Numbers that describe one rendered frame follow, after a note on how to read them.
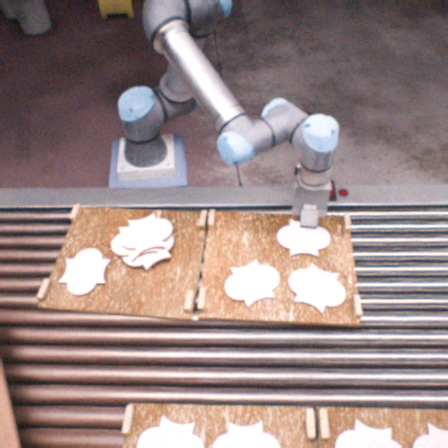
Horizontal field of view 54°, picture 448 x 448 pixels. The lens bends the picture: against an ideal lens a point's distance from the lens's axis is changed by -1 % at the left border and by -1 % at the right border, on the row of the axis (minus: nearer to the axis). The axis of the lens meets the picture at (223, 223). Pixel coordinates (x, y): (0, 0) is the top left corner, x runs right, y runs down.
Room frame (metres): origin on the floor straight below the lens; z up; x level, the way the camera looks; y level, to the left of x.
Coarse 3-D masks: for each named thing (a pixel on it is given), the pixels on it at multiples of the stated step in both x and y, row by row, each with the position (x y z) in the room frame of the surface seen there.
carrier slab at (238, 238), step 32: (224, 224) 0.81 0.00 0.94; (256, 224) 0.80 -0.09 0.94; (288, 224) 0.79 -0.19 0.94; (320, 224) 0.78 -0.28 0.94; (224, 256) 0.69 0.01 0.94; (256, 256) 0.69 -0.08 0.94; (288, 256) 0.68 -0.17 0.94; (320, 256) 0.67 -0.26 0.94; (352, 256) 0.66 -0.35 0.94; (224, 288) 0.59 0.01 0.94; (288, 288) 0.58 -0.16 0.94; (352, 288) 0.56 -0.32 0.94; (256, 320) 0.50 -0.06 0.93; (288, 320) 0.49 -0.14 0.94; (320, 320) 0.48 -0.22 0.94; (352, 320) 0.47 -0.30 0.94
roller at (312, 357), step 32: (0, 352) 0.46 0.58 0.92; (32, 352) 0.46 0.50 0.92; (64, 352) 0.45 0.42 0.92; (96, 352) 0.44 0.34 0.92; (128, 352) 0.44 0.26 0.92; (160, 352) 0.43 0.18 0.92; (192, 352) 0.43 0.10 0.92; (224, 352) 0.42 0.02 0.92; (256, 352) 0.42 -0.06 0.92; (288, 352) 0.41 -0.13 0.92; (320, 352) 0.40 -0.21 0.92; (352, 352) 0.40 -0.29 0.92; (384, 352) 0.39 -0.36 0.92; (416, 352) 0.39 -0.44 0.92
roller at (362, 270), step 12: (0, 264) 0.73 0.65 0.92; (12, 264) 0.73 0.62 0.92; (24, 264) 0.73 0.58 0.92; (36, 264) 0.72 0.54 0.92; (48, 264) 0.72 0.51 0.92; (360, 264) 0.65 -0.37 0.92; (372, 264) 0.64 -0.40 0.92; (384, 264) 0.64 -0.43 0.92; (396, 264) 0.64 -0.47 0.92; (408, 264) 0.63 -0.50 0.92; (420, 264) 0.63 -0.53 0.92; (432, 264) 0.63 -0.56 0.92; (444, 264) 0.63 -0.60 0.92; (0, 276) 0.70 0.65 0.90; (12, 276) 0.70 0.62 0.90; (24, 276) 0.70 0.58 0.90; (36, 276) 0.70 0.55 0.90; (48, 276) 0.69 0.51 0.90; (360, 276) 0.62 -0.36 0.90; (372, 276) 0.61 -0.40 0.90; (384, 276) 0.61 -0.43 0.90; (396, 276) 0.61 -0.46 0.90; (408, 276) 0.61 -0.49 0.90; (420, 276) 0.60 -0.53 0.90; (432, 276) 0.60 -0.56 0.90; (444, 276) 0.60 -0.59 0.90
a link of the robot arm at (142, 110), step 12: (132, 96) 1.19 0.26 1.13; (144, 96) 1.18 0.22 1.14; (156, 96) 1.20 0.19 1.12; (120, 108) 1.15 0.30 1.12; (132, 108) 1.13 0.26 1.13; (144, 108) 1.14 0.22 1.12; (156, 108) 1.17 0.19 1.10; (132, 120) 1.12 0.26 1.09; (144, 120) 1.13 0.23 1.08; (156, 120) 1.15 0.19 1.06; (132, 132) 1.12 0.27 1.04; (144, 132) 1.12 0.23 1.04; (156, 132) 1.15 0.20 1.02
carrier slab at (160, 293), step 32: (96, 224) 0.84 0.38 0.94; (128, 224) 0.83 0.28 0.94; (192, 224) 0.82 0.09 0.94; (64, 256) 0.73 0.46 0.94; (192, 256) 0.70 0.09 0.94; (64, 288) 0.63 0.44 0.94; (96, 288) 0.62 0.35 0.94; (128, 288) 0.61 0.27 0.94; (160, 288) 0.61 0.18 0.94; (192, 288) 0.60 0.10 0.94
